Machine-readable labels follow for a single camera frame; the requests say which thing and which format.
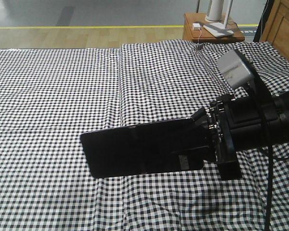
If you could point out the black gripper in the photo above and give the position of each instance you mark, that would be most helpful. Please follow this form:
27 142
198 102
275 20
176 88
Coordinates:
237 125

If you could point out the black smartphone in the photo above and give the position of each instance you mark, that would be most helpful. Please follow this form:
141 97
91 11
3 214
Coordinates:
139 149

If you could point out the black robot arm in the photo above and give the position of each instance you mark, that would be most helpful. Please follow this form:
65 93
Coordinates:
279 128

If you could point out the wooden bed headboard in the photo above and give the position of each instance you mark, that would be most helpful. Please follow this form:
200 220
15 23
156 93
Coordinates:
276 30

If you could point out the wooden nightstand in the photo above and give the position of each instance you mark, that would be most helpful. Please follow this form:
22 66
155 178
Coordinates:
203 36

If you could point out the white charger adapter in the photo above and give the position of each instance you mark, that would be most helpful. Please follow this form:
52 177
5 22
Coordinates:
196 26

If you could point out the white cylindrical speaker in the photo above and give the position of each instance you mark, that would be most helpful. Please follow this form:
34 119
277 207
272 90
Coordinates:
214 12

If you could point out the black white checkered bedsheet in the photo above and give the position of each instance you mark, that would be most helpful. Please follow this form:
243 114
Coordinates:
48 98

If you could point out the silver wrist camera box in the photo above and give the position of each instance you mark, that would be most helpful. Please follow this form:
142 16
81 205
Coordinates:
236 69

